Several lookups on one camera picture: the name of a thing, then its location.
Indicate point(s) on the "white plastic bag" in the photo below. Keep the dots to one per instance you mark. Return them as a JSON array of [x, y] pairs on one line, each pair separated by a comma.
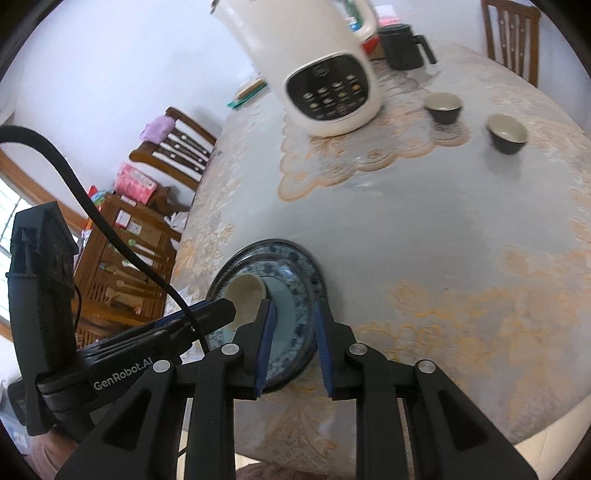
[[178, 220]]

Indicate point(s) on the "blue floral ceramic plate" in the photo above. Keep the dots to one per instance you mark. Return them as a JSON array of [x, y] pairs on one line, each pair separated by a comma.
[[319, 288], [305, 300], [285, 300]]

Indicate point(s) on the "purple cloth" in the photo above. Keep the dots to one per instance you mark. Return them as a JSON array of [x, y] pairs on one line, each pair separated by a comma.
[[159, 127]]

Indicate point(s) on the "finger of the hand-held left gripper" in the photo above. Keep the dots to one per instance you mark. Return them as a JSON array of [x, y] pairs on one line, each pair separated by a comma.
[[207, 314]]

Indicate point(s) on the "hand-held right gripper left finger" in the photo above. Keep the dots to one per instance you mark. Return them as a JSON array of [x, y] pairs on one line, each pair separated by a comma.
[[267, 350]]

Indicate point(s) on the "white kitchen appliance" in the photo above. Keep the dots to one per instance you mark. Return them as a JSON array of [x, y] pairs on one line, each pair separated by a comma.
[[318, 64]]

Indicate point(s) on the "orange edged lace doily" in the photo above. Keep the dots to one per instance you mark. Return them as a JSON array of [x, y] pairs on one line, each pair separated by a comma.
[[369, 157]]

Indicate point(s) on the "red box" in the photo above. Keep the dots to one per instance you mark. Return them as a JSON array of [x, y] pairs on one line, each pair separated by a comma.
[[371, 46]]

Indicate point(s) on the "wooden slatted chair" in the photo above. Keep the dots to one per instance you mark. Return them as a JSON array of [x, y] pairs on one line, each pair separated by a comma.
[[124, 277], [512, 37]]

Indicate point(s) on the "wooden chair with purple cloth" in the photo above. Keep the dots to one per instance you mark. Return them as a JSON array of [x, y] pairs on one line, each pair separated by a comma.
[[184, 147]]

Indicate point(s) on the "green bottle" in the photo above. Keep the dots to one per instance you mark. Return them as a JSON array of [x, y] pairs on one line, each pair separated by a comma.
[[354, 11]]

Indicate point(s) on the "peach floral lace tablecloth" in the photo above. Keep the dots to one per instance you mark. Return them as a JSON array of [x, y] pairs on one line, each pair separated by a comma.
[[438, 240]]

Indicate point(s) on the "green paper packet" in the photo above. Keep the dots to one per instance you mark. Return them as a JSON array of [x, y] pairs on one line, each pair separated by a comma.
[[240, 101]]

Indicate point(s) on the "pink printed box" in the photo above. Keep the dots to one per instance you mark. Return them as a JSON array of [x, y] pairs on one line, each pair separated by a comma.
[[136, 182]]

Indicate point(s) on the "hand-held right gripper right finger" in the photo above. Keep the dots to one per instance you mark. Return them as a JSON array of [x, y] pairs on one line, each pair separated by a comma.
[[324, 360]]

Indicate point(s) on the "dark bowl with cream inside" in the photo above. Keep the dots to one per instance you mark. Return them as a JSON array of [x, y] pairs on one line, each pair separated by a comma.
[[507, 131], [244, 290], [443, 107]]

